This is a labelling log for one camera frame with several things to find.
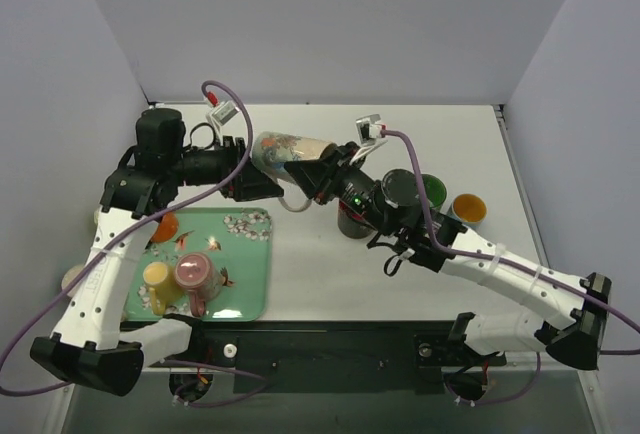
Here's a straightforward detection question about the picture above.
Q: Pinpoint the cream mug green inside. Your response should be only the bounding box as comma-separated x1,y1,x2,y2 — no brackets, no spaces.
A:
422,174,447,212

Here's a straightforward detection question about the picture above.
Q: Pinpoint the beige brown mug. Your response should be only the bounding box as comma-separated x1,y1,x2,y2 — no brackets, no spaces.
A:
61,265,84,290

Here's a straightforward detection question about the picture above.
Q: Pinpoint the cream seahorse mug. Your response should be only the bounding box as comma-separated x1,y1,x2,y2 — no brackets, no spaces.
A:
251,131,336,185

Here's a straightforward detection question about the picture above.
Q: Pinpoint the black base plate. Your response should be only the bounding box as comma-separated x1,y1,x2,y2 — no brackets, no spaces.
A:
139,321,507,396

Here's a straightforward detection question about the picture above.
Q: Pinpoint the black mug red inside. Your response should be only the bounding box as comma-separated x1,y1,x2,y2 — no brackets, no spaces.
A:
337,201,373,239

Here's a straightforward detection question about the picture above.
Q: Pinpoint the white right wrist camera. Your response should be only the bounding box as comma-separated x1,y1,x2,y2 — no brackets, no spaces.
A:
351,114,386,164

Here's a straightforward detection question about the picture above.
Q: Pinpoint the orange mug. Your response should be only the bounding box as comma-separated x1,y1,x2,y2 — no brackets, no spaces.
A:
150,212,179,244

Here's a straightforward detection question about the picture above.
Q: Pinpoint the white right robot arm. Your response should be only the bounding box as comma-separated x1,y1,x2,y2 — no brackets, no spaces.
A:
284,143,611,371

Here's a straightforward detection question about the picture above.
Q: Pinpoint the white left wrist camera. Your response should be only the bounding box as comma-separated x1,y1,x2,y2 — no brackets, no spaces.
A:
205,101,239,133

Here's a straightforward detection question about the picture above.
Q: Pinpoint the pink mug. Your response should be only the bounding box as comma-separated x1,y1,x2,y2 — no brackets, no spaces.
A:
174,252,221,318

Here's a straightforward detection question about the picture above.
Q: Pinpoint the green floral tray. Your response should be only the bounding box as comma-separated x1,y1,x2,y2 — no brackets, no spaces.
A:
124,207,272,322

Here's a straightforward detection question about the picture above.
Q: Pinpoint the blue mug yellow inside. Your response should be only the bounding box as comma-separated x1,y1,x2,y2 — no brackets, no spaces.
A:
447,193,488,228

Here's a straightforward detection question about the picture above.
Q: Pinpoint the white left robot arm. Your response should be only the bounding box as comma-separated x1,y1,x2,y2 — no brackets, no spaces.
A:
30,108,282,396

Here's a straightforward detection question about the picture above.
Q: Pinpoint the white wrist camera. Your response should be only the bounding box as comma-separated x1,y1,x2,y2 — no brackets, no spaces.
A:
205,101,239,133
351,114,386,164

